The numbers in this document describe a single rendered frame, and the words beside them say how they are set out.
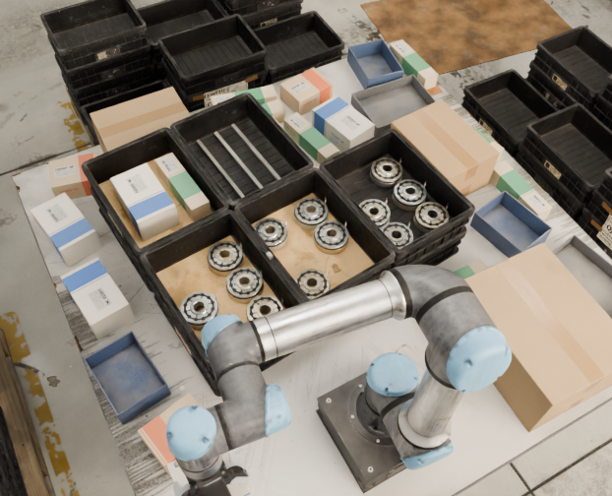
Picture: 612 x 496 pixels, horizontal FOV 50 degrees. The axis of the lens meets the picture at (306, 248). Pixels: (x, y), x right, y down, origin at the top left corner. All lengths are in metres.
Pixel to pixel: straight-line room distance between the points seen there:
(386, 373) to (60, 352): 1.64
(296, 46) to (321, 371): 1.87
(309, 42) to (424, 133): 1.24
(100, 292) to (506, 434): 1.20
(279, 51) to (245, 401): 2.43
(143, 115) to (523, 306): 1.36
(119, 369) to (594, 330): 1.30
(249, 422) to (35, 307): 2.03
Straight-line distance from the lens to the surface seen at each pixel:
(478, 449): 1.87
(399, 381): 1.52
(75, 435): 2.68
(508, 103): 3.34
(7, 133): 3.69
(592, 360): 1.84
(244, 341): 1.10
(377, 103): 2.55
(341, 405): 1.74
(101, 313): 1.94
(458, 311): 1.14
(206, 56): 3.10
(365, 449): 1.70
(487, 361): 1.14
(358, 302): 1.15
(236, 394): 1.06
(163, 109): 2.31
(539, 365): 1.78
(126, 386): 1.91
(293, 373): 1.88
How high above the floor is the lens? 2.42
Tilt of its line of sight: 55 degrees down
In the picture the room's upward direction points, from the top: 2 degrees clockwise
